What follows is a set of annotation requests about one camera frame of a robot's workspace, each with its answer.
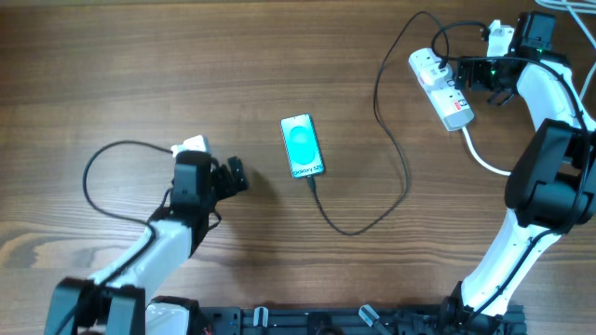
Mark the Galaxy S25 smartphone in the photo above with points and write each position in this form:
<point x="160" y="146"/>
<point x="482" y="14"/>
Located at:
<point x="301" y="143"/>

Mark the white charger plug adapter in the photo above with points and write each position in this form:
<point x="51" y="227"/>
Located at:
<point x="433" y="76"/>

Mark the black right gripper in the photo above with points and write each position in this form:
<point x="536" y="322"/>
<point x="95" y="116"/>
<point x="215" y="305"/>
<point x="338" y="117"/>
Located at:
<point x="476" y="80"/>

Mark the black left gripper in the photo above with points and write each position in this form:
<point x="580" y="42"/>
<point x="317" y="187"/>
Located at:
<point x="227" y="187"/>

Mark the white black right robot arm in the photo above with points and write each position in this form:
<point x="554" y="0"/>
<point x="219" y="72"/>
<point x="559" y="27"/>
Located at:
<point x="551" y="188"/>

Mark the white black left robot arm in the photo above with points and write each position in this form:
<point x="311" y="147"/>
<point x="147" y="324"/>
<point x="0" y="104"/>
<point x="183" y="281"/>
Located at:
<point x="122" y="297"/>

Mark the white power strip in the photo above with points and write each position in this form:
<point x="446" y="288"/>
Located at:
<point x="449" y="103"/>

